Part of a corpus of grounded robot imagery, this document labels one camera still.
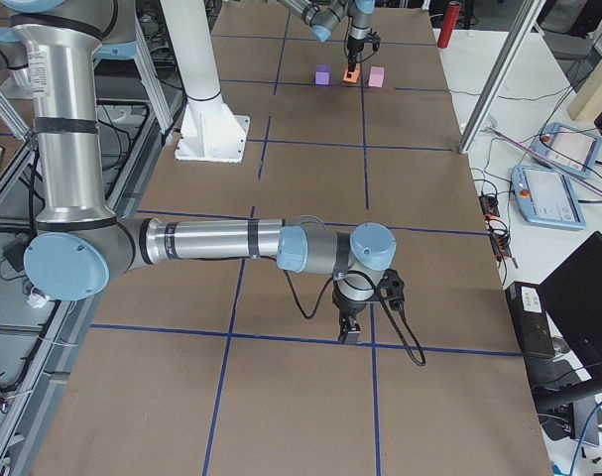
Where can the orange foam block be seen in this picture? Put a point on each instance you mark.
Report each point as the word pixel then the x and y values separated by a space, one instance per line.
pixel 351 76

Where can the pink foam block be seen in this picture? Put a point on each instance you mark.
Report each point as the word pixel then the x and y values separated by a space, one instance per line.
pixel 376 77

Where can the purple foam block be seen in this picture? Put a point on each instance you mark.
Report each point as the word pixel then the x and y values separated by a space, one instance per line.
pixel 322 74

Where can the red cylinder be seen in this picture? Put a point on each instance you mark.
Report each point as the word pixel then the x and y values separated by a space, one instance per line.
pixel 450 18

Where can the orange black connector strip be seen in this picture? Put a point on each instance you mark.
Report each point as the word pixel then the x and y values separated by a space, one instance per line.
pixel 498 230

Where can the black computer box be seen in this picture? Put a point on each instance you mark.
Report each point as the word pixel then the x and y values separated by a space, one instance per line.
pixel 529 320

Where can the black laptop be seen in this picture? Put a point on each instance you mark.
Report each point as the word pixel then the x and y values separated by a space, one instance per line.
pixel 572 297

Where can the near blue teach pendant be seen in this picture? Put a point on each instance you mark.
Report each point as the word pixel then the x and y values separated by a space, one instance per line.
pixel 546 198

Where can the blue teach pendant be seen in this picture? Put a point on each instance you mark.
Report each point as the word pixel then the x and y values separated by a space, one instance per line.
pixel 546 198
pixel 571 148

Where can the far blue teach pendant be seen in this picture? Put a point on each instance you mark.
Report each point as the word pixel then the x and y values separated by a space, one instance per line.
pixel 571 148

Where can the wooden beam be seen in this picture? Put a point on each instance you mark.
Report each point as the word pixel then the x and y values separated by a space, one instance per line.
pixel 587 104

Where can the purple rod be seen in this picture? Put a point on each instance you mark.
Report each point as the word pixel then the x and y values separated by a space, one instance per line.
pixel 547 162

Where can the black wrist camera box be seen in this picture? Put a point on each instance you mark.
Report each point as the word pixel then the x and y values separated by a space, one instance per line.
pixel 392 288

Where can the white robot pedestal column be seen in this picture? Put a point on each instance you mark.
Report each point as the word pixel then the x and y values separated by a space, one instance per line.
pixel 210 131

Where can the aluminium frame post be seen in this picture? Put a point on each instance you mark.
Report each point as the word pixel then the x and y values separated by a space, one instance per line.
pixel 521 27

